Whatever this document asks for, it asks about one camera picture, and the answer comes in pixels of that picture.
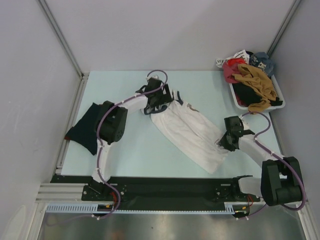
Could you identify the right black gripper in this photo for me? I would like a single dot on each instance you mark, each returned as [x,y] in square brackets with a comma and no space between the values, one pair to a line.
[222,142]

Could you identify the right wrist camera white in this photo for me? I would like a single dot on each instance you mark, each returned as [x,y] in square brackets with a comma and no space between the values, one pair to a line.
[245,125]

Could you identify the aluminium frame post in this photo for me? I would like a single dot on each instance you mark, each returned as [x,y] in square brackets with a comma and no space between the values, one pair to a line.
[296,4]
[60,36]

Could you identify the right aluminium frame post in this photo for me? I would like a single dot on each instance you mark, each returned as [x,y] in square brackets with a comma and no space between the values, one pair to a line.
[296,4]

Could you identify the left aluminium frame post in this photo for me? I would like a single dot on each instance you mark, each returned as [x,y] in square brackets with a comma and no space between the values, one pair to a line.
[60,36]

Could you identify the black garment in basket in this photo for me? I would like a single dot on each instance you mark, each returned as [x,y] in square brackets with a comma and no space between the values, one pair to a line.
[257,97]

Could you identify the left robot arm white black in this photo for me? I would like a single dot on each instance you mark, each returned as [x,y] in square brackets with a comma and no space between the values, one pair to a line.
[110,128]

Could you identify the navy tank top red trim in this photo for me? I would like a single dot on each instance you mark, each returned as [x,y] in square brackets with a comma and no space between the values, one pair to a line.
[84,131]

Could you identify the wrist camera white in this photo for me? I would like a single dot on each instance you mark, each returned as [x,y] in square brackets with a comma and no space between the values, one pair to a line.
[152,77]
[245,125]

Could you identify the white tank top navy trim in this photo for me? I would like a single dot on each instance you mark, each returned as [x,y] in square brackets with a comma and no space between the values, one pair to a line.
[190,131]

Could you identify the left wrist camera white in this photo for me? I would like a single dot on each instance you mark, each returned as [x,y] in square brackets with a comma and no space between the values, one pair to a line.
[152,77]

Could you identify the blue denim printed garment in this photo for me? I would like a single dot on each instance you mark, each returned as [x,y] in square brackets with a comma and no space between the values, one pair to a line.
[262,61]

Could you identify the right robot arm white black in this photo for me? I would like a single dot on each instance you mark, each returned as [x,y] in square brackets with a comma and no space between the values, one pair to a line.
[281,181]

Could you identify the white slotted cable duct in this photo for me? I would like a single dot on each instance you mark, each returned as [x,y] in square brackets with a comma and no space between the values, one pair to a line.
[103,209]

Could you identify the white plastic laundry basket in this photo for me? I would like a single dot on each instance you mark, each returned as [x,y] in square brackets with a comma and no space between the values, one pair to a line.
[243,107]

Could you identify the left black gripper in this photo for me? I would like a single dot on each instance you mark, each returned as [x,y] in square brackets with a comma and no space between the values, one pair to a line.
[164,98]

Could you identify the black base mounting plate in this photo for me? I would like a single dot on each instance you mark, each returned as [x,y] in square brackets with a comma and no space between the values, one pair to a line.
[155,192]

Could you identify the white printed garment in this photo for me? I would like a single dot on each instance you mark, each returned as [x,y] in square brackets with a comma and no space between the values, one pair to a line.
[242,54]

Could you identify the red pink garment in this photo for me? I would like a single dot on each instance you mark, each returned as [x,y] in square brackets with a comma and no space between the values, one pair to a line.
[230,67]

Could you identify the tan brown garment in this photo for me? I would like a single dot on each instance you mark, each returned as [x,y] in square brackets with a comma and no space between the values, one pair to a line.
[251,75]

